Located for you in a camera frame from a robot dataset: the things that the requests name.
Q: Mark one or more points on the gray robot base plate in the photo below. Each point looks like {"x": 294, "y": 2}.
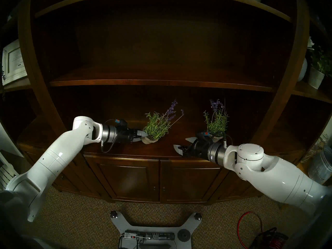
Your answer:
{"x": 147, "y": 229}

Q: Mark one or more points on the dark hanging bead plant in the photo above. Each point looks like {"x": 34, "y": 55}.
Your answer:
{"x": 2, "y": 74}

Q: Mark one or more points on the black round rubber bumper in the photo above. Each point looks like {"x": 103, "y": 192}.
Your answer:
{"x": 183, "y": 235}

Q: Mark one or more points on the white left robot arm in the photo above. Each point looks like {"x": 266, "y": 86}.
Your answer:
{"x": 52, "y": 163}

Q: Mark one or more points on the green plant in white pot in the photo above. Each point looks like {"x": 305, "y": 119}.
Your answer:
{"x": 317, "y": 72}

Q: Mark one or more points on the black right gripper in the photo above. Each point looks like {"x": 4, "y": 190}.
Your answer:
{"x": 199, "y": 148}

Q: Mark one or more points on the wooden cabinet door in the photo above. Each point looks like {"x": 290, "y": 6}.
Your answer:
{"x": 129, "y": 179}
{"x": 190, "y": 181}

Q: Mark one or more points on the clear plastic container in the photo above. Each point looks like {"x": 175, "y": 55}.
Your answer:
{"x": 320, "y": 164}

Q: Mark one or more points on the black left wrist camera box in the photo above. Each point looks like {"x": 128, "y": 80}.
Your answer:
{"x": 122, "y": 124}

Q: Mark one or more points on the fake lavender plant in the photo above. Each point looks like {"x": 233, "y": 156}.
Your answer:
{"x": 158, "y": 126}
{"x": 216, "y": 122}

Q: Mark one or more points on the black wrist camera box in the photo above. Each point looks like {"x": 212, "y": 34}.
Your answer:
{"x": 122, "y": 124}
{"x": 203, "y": 135}

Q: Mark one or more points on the white framed certificate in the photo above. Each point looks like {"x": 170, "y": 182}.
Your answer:
{"x": 14, "y": 63}

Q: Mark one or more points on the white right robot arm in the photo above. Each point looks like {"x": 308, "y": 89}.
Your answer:
{"x": 272, "y": 173}

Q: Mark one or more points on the black star knob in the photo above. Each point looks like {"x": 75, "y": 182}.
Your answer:
{"x": 198, "y": 215}
{"x": 113, "y": 214}

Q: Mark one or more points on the black power strip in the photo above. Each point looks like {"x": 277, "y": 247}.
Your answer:
{"x": 158, "y": 236}

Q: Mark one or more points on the small white round vase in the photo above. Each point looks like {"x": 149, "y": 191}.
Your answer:
{"x": 303, "y": 69}

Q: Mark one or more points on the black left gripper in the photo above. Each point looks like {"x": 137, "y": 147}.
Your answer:
{"x": 125, "y": 135}

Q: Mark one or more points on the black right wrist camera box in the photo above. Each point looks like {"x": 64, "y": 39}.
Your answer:
{"x": 203, "y": 135}

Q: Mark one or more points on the dark wooden bookshelf cabinet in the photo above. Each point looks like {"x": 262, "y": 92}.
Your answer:
{"x": 166, "y": 56}

